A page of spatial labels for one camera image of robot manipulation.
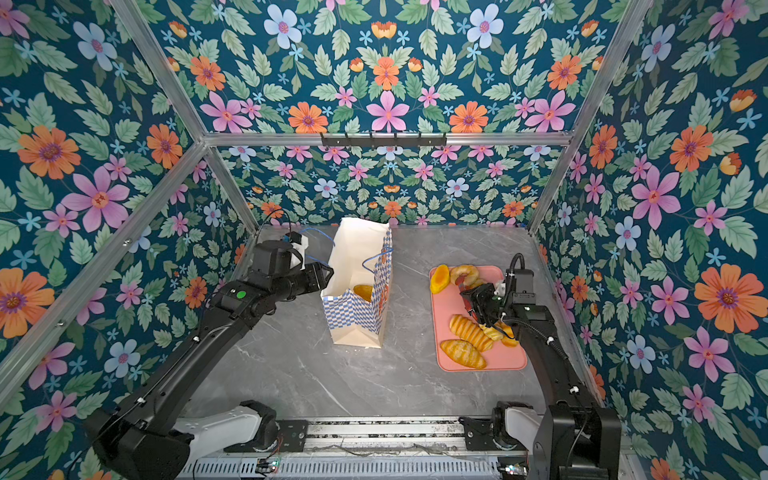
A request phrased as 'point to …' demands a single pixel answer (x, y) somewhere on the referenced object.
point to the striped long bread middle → (492, 333)
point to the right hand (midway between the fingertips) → (462, 294)
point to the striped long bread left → (471, 331)
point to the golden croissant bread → (463, 353)
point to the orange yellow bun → (440, 278)
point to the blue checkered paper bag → (361, 252)
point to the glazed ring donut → (471, 279)
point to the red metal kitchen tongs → (462, 287)
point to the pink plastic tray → (448, 303)
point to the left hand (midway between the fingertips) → (332, 265)
